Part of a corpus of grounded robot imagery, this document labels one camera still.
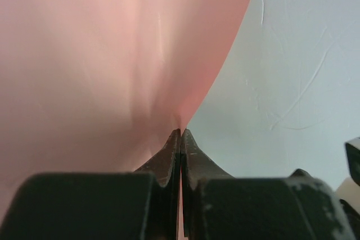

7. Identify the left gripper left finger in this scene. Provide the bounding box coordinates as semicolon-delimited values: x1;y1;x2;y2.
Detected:
7;129;181;239

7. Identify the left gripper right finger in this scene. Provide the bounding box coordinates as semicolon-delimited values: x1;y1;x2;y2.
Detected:
181;130;354;239

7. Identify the pink wrapping paper sheet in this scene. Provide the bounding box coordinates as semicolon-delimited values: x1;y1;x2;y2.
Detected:
1;0;250;239

